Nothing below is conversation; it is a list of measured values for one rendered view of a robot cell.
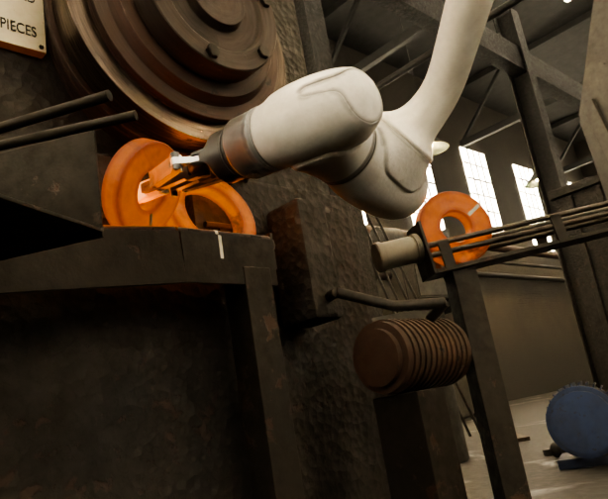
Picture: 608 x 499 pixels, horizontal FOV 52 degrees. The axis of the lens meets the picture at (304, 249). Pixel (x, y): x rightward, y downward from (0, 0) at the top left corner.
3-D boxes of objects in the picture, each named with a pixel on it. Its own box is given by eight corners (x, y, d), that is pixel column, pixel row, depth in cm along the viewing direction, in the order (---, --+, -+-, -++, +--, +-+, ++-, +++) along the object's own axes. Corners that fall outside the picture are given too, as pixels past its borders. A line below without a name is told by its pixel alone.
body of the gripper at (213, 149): (224, 172, 83) (178, 191, 88) (266, 179, 89) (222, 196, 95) (216, 119, 84) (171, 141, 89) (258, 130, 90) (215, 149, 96)
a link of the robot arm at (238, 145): (299, 173, 86) (267, 185, 89) (288, 111, 87) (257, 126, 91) (253, 165, 79) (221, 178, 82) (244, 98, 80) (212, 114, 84)
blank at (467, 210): (453, 284, 123) (459, 280, 120) (398, 227, 125) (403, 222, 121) (500, 236, 128) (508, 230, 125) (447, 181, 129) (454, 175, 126)
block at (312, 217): (278, 330, 120) (260, 213, 126) (308, 329, 125) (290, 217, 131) (317, 318, 113) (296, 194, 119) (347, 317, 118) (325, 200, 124)
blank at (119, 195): (100, 141, 89) (119, 146, 87) (169, 133, 102) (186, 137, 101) (98, 244, 94) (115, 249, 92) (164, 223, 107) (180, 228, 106)
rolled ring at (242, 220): (266, 211, 120) (256, 220, 122) (187, 152, 114) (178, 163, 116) (244, 276, 106) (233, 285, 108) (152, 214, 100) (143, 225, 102)
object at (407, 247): (376, 276, 123) (367, 248, 124) (418, 265, 125) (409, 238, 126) (384, 268, 117) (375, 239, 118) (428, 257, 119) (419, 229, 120)
